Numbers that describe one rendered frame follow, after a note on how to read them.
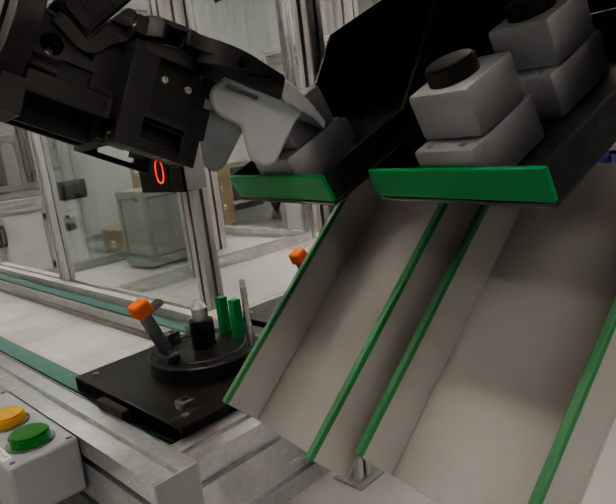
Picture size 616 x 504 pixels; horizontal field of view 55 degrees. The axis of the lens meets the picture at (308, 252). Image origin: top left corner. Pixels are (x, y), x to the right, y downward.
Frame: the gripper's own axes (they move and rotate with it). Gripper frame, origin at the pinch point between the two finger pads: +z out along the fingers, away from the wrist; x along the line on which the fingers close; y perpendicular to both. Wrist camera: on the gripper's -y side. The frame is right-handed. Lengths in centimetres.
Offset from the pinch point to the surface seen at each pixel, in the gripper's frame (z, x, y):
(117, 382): 5.4, -31.9, 27.4
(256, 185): 0.2, -2.8, 5.5
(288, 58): 76, -117, -63
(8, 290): 15, -130, 25
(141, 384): 7.0, -28.7, 26.8
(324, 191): 0.0, 6.0, 6.3
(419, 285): 10.3, 6.9, 10.8
